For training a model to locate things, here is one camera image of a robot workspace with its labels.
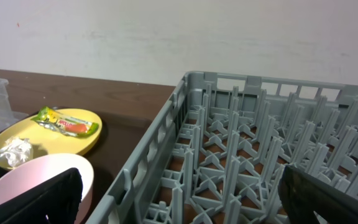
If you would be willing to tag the green orange snack wrapper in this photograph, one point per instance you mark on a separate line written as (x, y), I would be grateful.
(64, 124)

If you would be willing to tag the white tissue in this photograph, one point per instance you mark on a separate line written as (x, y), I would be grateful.
(16, 151)

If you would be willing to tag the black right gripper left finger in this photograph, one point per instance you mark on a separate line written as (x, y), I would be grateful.
(56, 200)

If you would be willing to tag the grey dishwasher rack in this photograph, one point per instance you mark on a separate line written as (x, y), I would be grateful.
(216, 151)

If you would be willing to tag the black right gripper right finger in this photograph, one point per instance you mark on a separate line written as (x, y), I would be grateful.
(304, 196)

